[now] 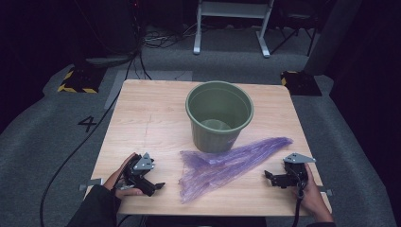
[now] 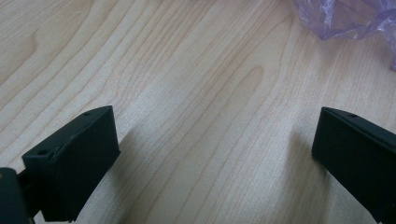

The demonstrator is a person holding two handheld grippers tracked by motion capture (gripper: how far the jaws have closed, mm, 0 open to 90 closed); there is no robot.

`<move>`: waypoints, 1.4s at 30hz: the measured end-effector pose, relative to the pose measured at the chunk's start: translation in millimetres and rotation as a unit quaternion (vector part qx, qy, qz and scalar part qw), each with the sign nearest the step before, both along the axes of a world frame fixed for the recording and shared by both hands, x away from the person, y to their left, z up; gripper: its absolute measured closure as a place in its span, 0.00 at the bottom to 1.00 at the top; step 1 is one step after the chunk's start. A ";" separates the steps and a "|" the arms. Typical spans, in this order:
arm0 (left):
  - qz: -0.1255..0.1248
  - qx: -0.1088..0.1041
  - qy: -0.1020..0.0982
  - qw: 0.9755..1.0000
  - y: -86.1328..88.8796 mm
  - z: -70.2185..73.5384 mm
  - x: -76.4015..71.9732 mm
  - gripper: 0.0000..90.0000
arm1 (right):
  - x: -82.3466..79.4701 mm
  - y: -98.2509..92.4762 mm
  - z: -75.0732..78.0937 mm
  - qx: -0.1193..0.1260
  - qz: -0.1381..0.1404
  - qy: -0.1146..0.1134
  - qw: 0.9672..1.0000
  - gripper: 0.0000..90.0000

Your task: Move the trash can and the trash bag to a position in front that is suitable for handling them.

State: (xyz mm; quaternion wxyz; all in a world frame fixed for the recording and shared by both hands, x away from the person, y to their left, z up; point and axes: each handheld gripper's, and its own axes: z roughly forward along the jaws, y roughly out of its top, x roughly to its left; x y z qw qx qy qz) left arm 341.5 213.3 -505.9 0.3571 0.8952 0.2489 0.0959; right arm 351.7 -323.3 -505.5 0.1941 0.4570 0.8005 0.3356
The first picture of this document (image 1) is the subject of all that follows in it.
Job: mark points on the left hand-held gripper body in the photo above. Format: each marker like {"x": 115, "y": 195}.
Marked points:
{"x": 138, "y": 171}

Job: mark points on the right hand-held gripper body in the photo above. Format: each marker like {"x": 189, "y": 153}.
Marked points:
{"x": 296, "y": 175}

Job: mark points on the purple plastic bag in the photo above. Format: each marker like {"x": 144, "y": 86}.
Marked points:
{"x": 208, "y": 170}

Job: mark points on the green plastic bin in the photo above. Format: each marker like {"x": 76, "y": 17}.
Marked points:
{"x": 220, "y": 140}

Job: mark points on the person's left hand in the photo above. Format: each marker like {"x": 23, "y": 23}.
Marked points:
{"x": 118, "y": 176}

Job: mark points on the person's right hand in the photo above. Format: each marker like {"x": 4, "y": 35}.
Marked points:
{"x": 315, "y": 198}

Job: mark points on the dark equipment rack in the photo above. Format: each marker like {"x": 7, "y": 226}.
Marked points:
{"x": 126, "y": 28}

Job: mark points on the grey padded pillar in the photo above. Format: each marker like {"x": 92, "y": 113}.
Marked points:
{"x": 334, "y": 34}

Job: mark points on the black tripod stand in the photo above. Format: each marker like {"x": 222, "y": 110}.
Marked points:
{"x": 296, "y": 28}

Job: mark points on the grey metal table bracket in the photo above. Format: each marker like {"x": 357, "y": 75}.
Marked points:
{"x": 91, "y": 183}
{"x": 326, "y": 191}

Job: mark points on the yellow-black striped base plate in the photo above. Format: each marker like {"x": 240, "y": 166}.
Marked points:
{"x": 301, "y": 83}
{"x": 82, "y": 78}

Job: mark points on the white metal desk frame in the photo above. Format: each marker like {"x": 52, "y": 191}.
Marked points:
{"x": 233, "y": 9}

